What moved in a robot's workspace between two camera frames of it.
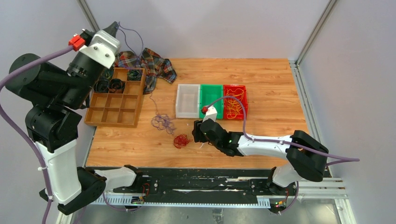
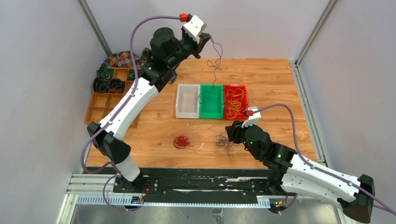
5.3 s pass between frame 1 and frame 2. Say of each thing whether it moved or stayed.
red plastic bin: stayed
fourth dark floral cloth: stayed
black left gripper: moved
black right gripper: moved
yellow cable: stayed
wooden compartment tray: stayed
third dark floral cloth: stayed
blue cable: moved
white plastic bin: stayed
